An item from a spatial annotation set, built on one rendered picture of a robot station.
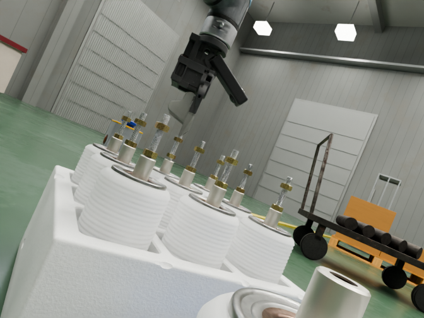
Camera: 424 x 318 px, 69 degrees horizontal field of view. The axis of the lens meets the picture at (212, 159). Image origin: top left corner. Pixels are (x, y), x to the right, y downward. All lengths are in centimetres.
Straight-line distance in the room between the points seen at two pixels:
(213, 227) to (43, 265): 20
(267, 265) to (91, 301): 25
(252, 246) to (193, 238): 11
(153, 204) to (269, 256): 20
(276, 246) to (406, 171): 874
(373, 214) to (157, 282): 433
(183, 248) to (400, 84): 976
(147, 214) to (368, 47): 1057
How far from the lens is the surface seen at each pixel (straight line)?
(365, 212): 462
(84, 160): 62
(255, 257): 49
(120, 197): 37
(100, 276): 36
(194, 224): 42
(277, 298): 18
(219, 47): 69
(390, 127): 957
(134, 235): 39
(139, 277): 38
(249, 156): 1053
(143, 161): 40
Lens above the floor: 30
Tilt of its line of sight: 2 degrees up
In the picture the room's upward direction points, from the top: 24 degrees clockwise
